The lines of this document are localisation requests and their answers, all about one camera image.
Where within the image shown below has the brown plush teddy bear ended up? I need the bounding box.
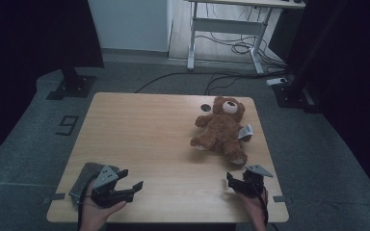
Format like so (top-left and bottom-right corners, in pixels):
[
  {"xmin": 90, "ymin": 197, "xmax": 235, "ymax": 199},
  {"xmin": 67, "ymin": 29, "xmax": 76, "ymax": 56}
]
[{"xmin": 190, "ymin": 95, "xmax": 254, "ymax": 167}]

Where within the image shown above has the tangle of black cables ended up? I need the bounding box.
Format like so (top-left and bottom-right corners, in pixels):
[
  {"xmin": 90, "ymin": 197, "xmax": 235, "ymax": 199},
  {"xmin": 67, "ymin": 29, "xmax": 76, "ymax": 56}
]
[{"xmin": 195, "ymin": 3, "xmax": 287, "ymax": 71}]

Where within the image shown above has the right hand-held gripper black cable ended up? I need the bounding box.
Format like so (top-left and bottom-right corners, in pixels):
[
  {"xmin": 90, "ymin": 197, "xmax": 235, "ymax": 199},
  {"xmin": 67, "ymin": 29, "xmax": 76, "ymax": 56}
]
[{"xmin": 255, "ymin": 182, "xmax": 270, "ymax": 227}]

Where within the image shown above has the left hand-held gripper black cable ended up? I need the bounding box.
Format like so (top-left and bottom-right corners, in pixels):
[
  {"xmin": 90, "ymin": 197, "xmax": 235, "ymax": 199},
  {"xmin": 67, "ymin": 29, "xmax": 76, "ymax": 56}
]
[{"xmin": 77, "ymin": 174, "xmax": 101, "ymax": 231}]

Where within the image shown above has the white power strip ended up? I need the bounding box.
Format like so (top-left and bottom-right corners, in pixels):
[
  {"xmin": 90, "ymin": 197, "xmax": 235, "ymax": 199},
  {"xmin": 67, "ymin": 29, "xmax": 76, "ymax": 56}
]
[{"xmin": 265, "ymin": 77, "xmax": 288, "ymax": 87}]

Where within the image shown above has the long black floor cable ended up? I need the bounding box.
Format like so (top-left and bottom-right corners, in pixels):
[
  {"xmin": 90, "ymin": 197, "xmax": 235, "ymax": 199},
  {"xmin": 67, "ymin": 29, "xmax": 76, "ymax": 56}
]
[{"xmin": 134, "ymin": 70, "xmax": 287, "ymax": 94}]

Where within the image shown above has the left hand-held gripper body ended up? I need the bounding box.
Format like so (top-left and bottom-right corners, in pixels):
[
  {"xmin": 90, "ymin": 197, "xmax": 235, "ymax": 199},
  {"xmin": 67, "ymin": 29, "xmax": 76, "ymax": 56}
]
[{"xmin": 90, "ymin": 165, "xmax": 123, "ymax": 208}]

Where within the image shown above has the hand-held gripper black cable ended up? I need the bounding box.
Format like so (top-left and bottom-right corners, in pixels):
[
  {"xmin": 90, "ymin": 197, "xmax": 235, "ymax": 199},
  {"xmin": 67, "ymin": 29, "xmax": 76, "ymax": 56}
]
[
  {"xmin": 255, "ymin": 182, "xmax": 270, "ymax": 227},
  {"xmin": 77, "ymin": 174, "xmax": 101, "ymax": 231}
]

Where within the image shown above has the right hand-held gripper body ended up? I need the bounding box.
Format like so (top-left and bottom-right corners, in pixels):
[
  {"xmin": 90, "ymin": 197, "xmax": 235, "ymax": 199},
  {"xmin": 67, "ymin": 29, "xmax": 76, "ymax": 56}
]
[{"xmin": 236, "ymin": 164, "xmax": 275, "ymax": 197}]

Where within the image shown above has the white desk frame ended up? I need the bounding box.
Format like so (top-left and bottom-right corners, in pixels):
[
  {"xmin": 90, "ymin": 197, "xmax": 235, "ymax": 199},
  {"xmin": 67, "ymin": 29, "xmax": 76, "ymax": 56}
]
[{"xmin": 183, "ymin": 0, "xmax": 306, "ymax": 75}]

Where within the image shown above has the person's right hand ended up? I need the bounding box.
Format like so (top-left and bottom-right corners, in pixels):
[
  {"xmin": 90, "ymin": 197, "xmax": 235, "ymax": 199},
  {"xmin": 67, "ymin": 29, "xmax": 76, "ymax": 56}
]
[{"xmin": 237, "ymin": 189, "xmax": 269, "ymax": 231}]

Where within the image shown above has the black stand base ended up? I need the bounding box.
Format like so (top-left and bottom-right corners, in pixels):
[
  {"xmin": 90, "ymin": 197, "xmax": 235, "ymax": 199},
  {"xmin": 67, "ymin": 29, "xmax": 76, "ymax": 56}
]
[
  {"xmin": 271, "ymin": 81, "xmax": 322, "ymax": 114},
  {"xmin": 46, "ymin": 66, "xmax": 97, "ymax": 101}
]

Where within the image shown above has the black floor tape marking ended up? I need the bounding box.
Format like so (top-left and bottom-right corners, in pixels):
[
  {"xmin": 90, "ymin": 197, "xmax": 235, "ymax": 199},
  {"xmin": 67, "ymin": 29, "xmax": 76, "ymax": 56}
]
[{"xmin": 55, "ymin": 115, "xmax": 80, "ymax": 137}]

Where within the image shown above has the person's left hand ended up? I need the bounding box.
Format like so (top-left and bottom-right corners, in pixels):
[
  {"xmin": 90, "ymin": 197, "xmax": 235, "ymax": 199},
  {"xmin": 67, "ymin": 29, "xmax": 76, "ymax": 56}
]
[{"xmin": 78, "ymin": 180, "xmax": 128, "ymax": 231}]

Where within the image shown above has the dark curtain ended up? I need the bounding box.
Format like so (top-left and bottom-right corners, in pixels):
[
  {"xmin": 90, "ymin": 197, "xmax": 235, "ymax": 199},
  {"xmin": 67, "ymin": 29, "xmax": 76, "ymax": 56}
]
[
  {"xmin": 285, "ymin": 0, "xmax": 370, "ymax": 206},
  {"xmin": 0, "ymin": 0, "xmax": 105, "ymax": 167}
]

